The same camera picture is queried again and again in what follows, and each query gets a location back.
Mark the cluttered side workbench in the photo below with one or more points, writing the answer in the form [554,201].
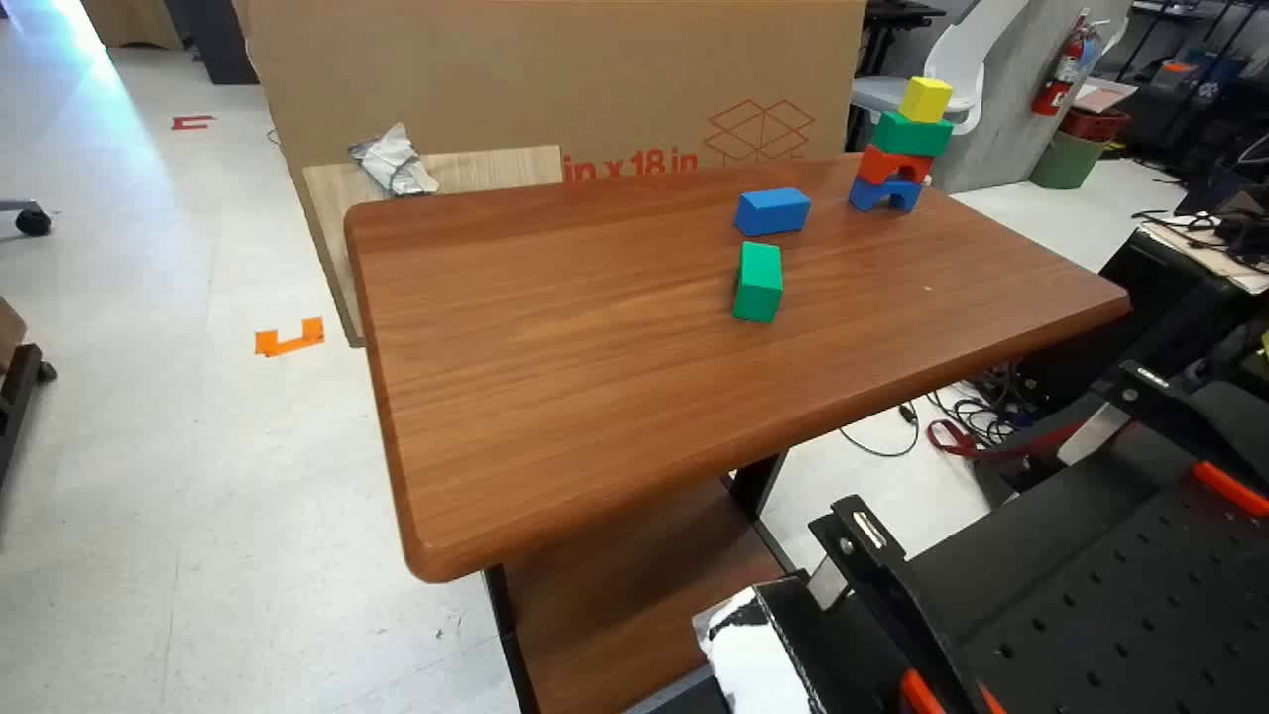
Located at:
[1211,238]

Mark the blue rectangular foam block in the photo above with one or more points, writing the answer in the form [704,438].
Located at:
[771,213]

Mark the green rectangular foam block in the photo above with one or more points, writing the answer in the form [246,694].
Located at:
[760,284]

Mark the large brown cardboard box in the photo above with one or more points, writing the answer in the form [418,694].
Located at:
[529,82]

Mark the red fire extinguisher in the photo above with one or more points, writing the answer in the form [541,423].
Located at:
[1055,73]

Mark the black caster wheel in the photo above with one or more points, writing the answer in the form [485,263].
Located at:
[28,221]

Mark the green bucket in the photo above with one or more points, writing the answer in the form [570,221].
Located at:
[1063,159]

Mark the yellow foam block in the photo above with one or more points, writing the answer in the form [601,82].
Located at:
[924,100]

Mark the blue arch foam block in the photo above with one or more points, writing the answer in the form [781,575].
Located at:
[867,196]

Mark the black furniture foot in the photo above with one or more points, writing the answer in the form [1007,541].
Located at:
[18,389]

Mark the green foam block in stack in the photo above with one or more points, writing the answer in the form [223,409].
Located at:
[909,132]

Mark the crumpled white grey cloth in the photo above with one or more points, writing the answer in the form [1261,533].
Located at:
[392,159]

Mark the white chair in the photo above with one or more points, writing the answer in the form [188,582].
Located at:
[973,52]

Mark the wooden table leg panel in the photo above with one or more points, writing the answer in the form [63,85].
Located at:
[620,598]

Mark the orange arch foam block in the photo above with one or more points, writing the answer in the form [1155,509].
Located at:
[882,165]

